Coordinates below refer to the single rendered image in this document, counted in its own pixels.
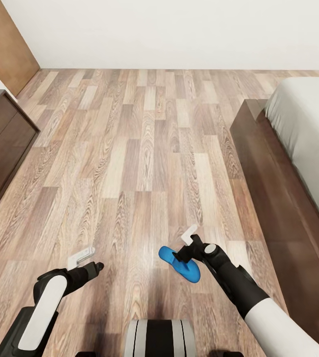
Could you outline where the sandal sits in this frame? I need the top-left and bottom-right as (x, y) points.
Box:
(159, 246), (201, 283)

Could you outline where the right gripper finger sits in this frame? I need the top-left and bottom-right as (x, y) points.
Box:
(172, 252), (182, 262)

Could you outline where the robot trunk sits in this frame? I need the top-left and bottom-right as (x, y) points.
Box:
(122, 320), (197, 357)

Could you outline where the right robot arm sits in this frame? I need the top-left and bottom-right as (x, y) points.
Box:
(172, 224), (319, 357)

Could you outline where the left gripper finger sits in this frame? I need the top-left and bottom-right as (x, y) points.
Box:
(96, 262), (104, 274)

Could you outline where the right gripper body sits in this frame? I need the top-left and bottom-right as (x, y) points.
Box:
(177, 235), (204, 264)

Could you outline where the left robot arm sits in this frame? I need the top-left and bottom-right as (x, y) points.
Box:
(0, 247), (104, 357)

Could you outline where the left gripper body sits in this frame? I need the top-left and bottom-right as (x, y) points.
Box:
(73, 261), (99, 290)

